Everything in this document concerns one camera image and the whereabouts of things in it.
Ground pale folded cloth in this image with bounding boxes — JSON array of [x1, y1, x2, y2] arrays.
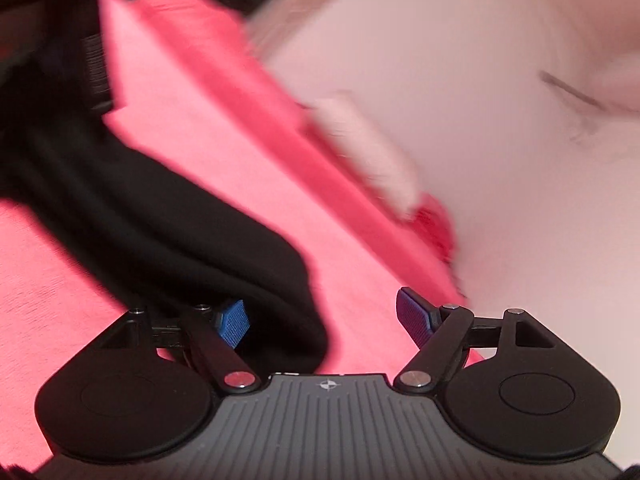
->
[[307, 91, 422, 222]]

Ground light pink blanket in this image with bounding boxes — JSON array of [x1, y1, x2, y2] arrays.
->
[[0, 110, 488, 473]]

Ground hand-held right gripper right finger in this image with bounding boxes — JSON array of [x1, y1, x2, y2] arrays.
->
[[394, 287, 557, 394]]

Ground black pants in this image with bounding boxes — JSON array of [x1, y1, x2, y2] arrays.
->
[[0, 100, 330, 378]]

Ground pink bed cover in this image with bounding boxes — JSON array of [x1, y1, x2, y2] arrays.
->
[[84, 0, 468, 311]]

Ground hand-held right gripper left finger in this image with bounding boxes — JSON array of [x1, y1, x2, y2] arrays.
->
[[97, 300, 262, 394]]

